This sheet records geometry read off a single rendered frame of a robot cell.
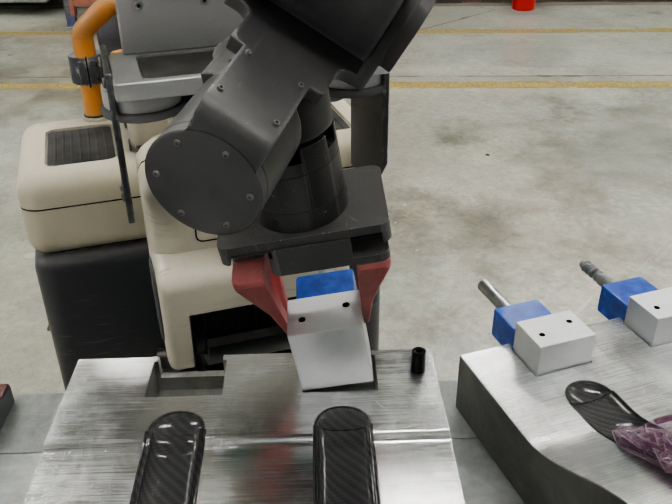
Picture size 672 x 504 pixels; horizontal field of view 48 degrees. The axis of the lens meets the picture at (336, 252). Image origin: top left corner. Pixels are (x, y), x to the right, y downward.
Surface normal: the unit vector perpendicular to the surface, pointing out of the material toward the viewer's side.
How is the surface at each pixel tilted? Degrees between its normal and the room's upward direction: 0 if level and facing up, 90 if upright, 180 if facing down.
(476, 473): 0
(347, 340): 98
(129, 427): 0
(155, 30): 90
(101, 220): 90
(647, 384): 0
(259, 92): 35
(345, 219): 11
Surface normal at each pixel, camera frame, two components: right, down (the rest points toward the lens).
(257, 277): -0.15, -0.78
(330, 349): 0.05, 0.61
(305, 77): 0.46, -0.58
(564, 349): 0.33, 0.47
